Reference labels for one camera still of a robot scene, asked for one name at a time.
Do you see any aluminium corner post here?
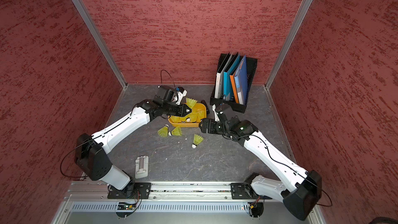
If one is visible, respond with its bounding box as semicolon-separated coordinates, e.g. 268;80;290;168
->
72;0;128;90
265;0;313;91

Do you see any yellow shuttlecock seven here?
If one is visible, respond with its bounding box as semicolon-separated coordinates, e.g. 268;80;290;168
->
180;115;191;123

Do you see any grey white stapler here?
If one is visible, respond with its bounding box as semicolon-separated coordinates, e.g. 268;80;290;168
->
135;156;149;179

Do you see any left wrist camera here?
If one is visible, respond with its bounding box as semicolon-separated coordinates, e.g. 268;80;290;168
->
153;86;188;105

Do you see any yellow plastic storage box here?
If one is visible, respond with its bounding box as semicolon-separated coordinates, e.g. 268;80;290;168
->
168;103;207;128

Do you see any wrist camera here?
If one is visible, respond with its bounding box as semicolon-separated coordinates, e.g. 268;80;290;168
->
212;103;234;122
153;86;188;105

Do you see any yellow shuttlecock three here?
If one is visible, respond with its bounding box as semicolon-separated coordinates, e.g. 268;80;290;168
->
197;110;206;122

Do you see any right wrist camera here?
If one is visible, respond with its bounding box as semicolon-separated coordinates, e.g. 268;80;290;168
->
212;103;234;122

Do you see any teal book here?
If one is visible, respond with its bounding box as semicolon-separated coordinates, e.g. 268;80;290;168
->
223;52;240;101

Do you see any yellow shuttlecock six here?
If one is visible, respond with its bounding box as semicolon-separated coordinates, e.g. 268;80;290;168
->
158;124;169;138

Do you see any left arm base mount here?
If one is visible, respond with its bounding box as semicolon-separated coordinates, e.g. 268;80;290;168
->
107;182;152;200

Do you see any yellow shuttlecock nine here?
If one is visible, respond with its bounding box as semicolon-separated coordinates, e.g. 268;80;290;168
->
186;97;198;109

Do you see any white book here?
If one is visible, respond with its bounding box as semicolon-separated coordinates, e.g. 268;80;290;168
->
214;52;231;99

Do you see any blue folder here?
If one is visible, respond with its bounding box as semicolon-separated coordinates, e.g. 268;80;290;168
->
234;56;248;105

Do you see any yellow shuttlecock one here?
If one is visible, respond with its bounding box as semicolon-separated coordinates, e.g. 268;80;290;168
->
187;112;198;123

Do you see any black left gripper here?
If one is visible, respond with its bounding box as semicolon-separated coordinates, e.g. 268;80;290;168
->
163;101;192;118

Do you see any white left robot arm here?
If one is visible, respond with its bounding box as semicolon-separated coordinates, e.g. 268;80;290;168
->
72;97;209;197

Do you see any orange spine book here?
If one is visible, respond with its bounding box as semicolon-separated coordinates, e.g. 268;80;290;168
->
230;74;239;104

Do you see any right aluminium corner post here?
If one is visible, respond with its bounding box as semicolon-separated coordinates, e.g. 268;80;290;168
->
265;0;313;91

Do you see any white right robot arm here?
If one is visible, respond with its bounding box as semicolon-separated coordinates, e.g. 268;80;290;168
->
199;117;324;221

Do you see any left aluminium corner post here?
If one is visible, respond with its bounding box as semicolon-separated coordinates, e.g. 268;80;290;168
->
72;0;128;90

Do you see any yellow shuttlecock four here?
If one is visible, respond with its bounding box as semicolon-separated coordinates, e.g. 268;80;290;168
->
168;127;182;136

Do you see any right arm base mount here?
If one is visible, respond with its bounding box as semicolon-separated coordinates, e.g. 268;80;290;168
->
230;183;272;202

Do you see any yellow shuttlecock eight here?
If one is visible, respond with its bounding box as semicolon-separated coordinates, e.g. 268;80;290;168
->
169;116;180;123

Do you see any black file holder rack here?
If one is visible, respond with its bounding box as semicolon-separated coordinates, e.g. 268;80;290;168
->
210;55;257;113

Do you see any yellow shuttlecock eleven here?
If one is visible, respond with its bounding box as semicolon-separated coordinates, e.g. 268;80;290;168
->
191;134;204;149

